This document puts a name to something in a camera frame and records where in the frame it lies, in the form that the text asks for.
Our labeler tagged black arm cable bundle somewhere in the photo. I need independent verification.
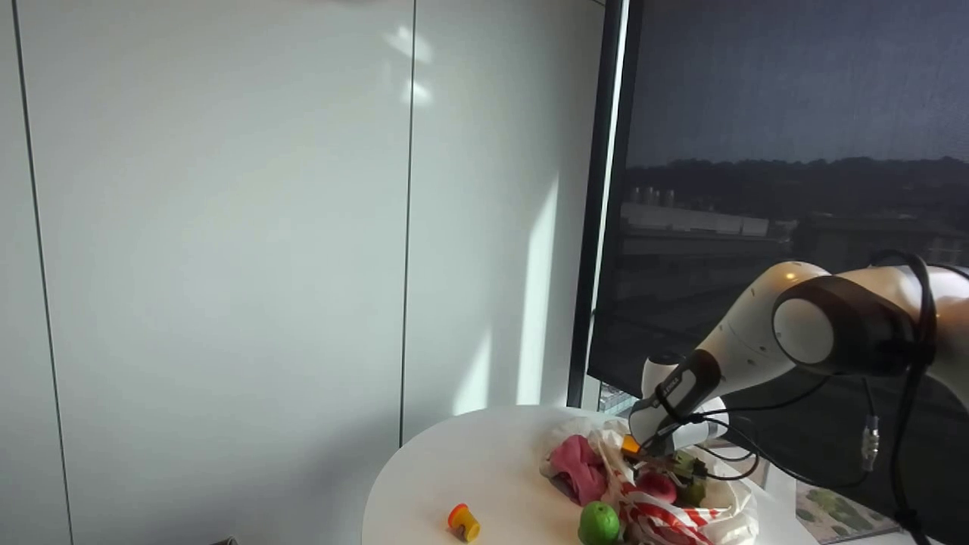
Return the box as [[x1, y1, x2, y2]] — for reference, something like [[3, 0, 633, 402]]
[[860, 250, 947, 545]]

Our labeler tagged black looped gripper cable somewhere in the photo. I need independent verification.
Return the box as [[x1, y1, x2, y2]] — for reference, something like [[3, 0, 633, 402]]
[[694, 397, 772, 483]]

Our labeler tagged red toy fruit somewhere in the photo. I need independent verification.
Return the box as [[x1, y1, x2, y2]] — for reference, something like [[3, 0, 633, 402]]
[[640, 469, 680, 505]]

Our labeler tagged large glass window with frame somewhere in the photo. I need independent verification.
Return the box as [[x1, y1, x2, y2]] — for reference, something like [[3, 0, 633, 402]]
[[565, 0, 969, 545]]

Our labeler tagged bright green toy ball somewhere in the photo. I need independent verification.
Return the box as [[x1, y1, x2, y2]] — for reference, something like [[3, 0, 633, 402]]
[[576, 499, 628, 545]]

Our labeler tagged pink soft object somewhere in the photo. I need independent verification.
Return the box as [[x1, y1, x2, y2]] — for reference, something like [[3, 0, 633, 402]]
[[545, 432, 616, 505]]

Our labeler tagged small orange yellow toy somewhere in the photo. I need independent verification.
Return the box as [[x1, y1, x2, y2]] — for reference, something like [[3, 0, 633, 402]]
[[444, 499, 484, 545]]

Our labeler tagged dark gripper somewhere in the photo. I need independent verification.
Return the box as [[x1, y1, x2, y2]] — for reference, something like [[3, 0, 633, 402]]
[[633, 401, 683, 452]]

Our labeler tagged dark green toy fruit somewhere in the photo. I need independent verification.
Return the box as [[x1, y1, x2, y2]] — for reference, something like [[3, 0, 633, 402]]
[[673, 452, 711, 508]]

